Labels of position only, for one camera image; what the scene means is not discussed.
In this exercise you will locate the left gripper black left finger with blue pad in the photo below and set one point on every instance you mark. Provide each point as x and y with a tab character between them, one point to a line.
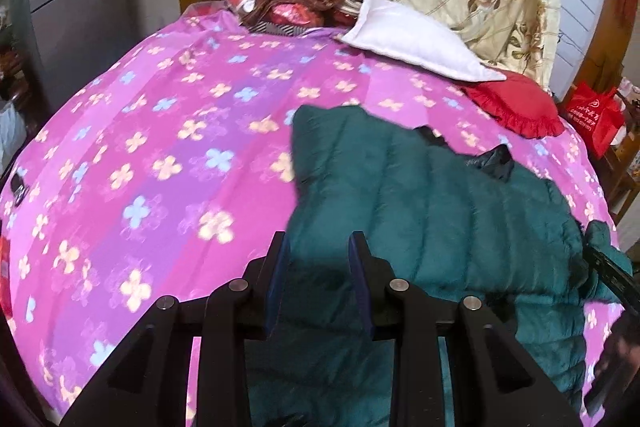
144	381

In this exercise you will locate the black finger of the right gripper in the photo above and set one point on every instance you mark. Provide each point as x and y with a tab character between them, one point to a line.
615	279

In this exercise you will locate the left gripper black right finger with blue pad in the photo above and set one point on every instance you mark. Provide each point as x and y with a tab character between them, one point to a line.
450	358

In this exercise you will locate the dark green puffer jacket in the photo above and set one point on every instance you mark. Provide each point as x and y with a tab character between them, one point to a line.
452	224

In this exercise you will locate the wooden shelf rack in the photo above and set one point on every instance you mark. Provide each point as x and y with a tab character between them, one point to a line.
619	175

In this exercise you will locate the red box at bedside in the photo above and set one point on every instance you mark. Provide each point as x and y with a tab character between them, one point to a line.
5	293

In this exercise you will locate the red shopping bag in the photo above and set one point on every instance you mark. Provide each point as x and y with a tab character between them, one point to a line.
596	116

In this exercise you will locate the red ruffled cushion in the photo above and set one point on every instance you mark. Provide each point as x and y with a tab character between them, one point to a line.
518	104

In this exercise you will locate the pink floral bed sheet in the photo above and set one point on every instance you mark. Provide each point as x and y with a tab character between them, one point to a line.
170	171

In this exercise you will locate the small black device on bed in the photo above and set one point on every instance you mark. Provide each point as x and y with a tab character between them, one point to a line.
18	189

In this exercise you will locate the white plastic bag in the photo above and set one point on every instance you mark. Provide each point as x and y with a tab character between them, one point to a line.
12	133

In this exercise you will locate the white pillow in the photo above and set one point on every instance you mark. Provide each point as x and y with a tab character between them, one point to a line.
393	30

